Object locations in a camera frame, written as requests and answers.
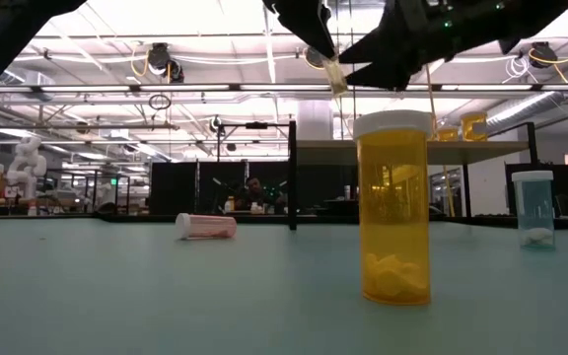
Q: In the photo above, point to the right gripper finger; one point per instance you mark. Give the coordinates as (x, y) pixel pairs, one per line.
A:
(377, 49)
(387, 78)

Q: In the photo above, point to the blue pill bottle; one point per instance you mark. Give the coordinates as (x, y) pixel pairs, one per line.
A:
(534, 212)

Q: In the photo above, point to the black overhead bar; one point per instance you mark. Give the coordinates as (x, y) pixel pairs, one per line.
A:
(257, 126)

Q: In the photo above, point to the amber pill bottle white cap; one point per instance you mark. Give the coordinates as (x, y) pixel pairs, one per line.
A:
(447, 134)
(474, 128)

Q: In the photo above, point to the small yellow bottle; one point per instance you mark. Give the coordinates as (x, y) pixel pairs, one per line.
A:
(230, 204)

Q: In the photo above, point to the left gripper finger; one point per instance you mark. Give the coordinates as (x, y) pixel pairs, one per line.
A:
(304, 20)

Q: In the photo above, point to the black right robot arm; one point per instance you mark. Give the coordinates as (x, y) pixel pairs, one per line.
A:
(525, 20)

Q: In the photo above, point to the person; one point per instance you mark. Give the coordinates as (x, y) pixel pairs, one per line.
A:
(253, 190)

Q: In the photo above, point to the wooden shelf black frame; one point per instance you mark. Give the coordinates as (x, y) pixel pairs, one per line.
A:
(501, 152)

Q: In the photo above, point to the white robot figure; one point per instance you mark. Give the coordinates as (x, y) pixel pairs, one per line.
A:
(27, 163)

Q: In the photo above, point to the amber bottle with yellow tablets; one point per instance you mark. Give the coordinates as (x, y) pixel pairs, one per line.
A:
(392, 222)

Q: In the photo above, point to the silver ventilation duct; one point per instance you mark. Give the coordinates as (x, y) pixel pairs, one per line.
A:
(37, 81)
(535, 106)

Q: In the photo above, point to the long ceiling light bar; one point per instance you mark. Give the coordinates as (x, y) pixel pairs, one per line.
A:
(190, 88)

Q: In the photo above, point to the black partition panel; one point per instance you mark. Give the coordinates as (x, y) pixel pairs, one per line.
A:
(180, 187)

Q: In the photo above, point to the pink pill bottle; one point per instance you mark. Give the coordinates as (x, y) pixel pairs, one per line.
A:
(210, 228)

